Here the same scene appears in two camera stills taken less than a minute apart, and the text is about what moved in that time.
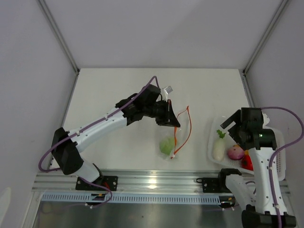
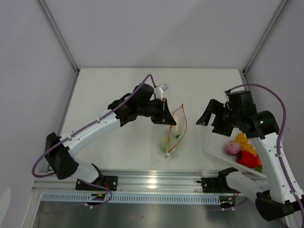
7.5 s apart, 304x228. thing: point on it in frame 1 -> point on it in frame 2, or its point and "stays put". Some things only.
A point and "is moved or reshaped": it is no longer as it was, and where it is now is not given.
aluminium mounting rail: x=134 y=181 stays put
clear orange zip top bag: x=171 y=139 is moved or reshaped
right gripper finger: x=236 y=117 -> x=214 y=107
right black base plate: x=212 y=185 stays put
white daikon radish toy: x=219 y=148 -> x=177 y=118
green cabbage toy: x=166 y=146 is moved or reshaped
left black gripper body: x=159 y=111 stays put
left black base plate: x=110 y=182 stays put
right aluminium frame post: x=283 y=5 stays put
